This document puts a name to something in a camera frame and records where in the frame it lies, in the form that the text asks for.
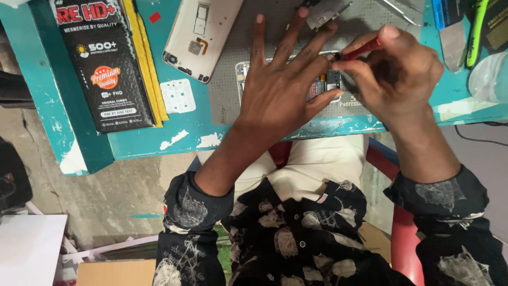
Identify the black bubble display packet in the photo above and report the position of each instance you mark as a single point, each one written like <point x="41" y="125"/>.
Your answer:
<point x="103" y="71"/>

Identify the silver metal phone plate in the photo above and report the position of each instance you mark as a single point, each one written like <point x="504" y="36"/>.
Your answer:
<point x="329" y="12"/>

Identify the white board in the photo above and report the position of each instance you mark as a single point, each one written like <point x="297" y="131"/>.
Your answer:
<point x="27" y="250"/>

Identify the red precision screwdriver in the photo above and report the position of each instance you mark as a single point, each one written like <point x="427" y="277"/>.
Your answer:
<point x="363" y="49"/>

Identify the black packet with gold print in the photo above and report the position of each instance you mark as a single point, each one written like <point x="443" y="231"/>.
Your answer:
<point x="498" y="27"/>

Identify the black patterned shirt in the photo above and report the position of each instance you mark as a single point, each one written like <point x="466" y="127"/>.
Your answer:
<point x="301" y="238"/>

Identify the yellow padded packets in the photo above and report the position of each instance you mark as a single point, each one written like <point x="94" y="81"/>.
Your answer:
<point x="153" y="75"/>

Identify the person's right hand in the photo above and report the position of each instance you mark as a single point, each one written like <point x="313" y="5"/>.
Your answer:
<point x="401" y="75"/>

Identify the white perforated adhesive sheet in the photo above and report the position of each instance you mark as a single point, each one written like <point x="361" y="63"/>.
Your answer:
<point x="177" y="96"/>

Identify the cream trousers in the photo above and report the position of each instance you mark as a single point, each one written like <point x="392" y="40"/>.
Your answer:
<point x="317" y="163"/>

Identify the smartphone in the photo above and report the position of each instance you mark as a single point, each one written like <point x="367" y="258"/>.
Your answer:
<point x="330" y="79"/>

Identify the clear plastic bottle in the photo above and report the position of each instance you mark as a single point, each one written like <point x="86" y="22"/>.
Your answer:
<point x="490" y="79"/>

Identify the person's left hand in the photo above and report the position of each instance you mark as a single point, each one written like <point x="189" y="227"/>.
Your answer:
<point x="274" y="95"/>

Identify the red plastic chair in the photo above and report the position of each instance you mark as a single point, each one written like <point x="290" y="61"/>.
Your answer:
<point x="403" y="246"/>

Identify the metal tweezers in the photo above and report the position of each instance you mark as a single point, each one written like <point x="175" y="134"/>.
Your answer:
<point x="399" y="12"/>

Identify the white plastic strips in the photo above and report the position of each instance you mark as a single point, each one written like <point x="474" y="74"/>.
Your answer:
<point x="111" y="247"/>

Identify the grey repair mat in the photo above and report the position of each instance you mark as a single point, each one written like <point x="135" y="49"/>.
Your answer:
<point x="226" y="99"/>

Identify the white phone back cover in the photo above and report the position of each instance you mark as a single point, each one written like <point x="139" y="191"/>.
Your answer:
<point x="198" y="39"/>

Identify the black bag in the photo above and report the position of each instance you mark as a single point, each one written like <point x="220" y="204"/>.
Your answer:
<point x="12" y="178"/>

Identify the small red sticker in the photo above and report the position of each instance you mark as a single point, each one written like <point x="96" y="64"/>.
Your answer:
<point x="154" y="17"/>

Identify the neon green pen tool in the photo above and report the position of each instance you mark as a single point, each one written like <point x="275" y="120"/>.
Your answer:
<point x="477" y="33"/>

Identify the brown cardboard box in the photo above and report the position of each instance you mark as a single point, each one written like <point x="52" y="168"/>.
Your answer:
<point x="115" y="273"/>

